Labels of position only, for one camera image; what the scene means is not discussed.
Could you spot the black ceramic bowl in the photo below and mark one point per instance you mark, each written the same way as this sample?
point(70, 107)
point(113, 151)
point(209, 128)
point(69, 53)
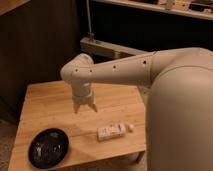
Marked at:
point(48, 148)

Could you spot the metal pole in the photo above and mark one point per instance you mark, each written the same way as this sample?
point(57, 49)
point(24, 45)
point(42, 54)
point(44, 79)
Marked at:
point(90, 31)

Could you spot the long wooden beam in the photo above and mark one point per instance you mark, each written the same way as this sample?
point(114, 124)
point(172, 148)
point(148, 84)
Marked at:
point(108, 50)

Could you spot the wooden shelf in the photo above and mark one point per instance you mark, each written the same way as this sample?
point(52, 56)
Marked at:
point(157, 8)

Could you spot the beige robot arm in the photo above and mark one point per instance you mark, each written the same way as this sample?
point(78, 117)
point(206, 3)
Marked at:
point(179, 108)

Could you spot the white plastic bottle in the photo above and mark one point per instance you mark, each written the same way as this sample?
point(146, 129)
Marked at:
point(114, 131)

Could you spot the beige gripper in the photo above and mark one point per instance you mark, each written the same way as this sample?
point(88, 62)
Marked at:
point(87, 99)

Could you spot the wooden table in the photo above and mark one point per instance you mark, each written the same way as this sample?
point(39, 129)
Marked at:
point(49, 105)

